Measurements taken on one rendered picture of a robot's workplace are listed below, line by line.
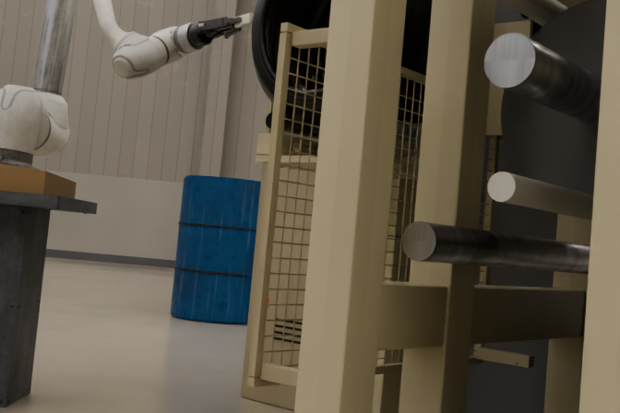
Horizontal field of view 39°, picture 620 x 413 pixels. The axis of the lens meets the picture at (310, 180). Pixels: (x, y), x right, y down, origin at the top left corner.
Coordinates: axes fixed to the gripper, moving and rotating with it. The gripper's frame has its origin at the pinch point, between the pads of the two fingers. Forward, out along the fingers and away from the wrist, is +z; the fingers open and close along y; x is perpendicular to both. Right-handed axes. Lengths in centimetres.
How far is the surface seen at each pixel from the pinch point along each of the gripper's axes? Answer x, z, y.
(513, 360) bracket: 102, 69, 24
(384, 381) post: 108, 27, 26
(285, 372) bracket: 99, 65, -60
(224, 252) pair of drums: 44, -228, 222
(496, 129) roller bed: 42, 71, 19
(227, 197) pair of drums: 9, -224, 221
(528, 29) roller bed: 18, 82, 19
